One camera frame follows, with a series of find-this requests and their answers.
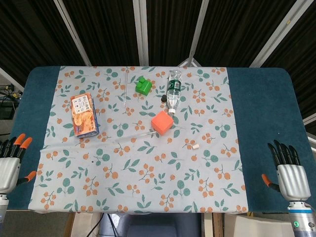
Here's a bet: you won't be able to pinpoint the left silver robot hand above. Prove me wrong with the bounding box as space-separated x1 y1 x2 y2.
0 133 38 195

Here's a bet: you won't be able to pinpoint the black cables with yellow tags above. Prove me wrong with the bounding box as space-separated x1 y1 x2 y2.
0 83 23 99

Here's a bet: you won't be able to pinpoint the clear glass rod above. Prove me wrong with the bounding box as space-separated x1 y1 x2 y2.
112 131 158 144

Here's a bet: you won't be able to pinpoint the green toy block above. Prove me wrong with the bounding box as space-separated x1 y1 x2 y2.
134 76 153 96

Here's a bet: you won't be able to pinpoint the teal table cover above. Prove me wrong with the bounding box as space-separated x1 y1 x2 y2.
0 66 316 213

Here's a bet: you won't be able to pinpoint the floral print tablecloth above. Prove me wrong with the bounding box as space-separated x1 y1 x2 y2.
28 65 249 214

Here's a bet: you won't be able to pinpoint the grey partition foot stand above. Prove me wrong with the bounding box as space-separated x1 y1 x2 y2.
178 49 201 68

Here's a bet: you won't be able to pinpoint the clear plastic water bottle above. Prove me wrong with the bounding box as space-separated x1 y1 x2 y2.
166 70 183 114

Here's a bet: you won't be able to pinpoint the orange foam cube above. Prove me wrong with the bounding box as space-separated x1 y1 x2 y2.
151 110 174 136

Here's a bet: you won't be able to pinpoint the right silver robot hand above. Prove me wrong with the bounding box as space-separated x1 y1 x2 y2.
261 139 312 202

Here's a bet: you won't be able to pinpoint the thin glass rod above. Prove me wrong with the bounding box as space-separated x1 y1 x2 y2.
123 69 130 108

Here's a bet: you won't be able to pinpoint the black folding screen partition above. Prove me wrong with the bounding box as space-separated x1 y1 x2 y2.
0 0 316 124

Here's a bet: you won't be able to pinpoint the orange snack box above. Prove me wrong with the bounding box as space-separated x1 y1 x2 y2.
70 92 101 138

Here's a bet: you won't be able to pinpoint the blue-grey robot torso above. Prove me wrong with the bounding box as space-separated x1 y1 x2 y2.
98 212 202 237

